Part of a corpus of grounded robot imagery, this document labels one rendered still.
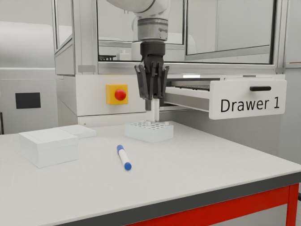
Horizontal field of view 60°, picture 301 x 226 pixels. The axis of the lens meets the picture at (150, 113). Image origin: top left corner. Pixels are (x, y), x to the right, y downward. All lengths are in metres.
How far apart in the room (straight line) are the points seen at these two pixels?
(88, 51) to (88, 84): 0.11
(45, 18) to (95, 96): 3.34
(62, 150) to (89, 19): 0.52
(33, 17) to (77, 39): 3.29
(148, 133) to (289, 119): 2.18
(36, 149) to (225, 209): 0.38
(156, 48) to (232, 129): 0.65
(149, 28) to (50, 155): 0.42
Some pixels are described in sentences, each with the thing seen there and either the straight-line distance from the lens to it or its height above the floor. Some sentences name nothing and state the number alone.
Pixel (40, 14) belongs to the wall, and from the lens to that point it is 4.24.
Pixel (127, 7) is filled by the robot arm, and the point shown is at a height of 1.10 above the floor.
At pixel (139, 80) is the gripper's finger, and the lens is 0.76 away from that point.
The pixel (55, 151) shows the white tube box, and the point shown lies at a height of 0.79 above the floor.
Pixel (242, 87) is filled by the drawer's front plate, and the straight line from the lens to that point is 0.82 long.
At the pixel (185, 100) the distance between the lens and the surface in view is 0.91.
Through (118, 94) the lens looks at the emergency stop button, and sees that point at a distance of 0.90.
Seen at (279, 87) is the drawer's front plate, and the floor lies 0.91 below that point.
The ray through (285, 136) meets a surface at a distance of 2.83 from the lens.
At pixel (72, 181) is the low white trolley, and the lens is 0.49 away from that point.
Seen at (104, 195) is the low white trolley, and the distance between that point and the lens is 0.43.
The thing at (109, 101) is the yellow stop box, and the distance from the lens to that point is 0.93.
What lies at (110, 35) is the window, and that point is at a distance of 1.00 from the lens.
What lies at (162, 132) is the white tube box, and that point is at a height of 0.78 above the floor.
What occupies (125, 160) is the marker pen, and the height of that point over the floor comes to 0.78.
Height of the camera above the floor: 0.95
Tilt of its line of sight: 9 degrees down
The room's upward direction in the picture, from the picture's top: straight up
